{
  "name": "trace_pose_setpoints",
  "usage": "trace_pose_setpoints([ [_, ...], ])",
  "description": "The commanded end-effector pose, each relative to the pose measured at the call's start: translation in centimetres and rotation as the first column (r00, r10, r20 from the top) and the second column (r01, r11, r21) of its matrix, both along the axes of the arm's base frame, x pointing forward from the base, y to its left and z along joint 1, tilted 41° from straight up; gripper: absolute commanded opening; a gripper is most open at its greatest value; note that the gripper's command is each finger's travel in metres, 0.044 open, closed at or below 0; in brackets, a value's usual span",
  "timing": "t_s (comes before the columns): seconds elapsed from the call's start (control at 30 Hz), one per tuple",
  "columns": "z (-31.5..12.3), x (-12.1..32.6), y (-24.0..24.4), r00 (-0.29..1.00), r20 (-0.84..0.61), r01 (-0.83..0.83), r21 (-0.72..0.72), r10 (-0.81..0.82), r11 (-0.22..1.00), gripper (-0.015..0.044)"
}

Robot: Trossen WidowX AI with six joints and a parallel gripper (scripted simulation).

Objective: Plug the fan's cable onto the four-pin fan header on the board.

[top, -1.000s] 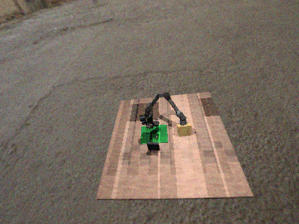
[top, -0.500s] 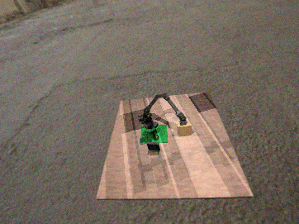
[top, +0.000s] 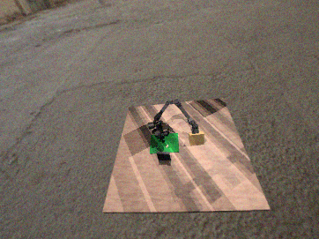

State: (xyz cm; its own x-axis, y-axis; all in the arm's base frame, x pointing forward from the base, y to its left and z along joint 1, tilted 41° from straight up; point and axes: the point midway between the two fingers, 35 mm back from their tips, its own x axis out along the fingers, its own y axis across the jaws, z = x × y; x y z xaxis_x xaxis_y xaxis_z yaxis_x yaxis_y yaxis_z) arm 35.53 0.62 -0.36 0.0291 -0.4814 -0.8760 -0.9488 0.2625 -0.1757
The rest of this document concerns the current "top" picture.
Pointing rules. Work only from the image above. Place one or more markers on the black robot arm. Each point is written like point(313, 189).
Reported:
point(158, 124)

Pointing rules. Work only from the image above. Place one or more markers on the green circuit board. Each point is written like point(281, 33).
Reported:
point(168, 144)

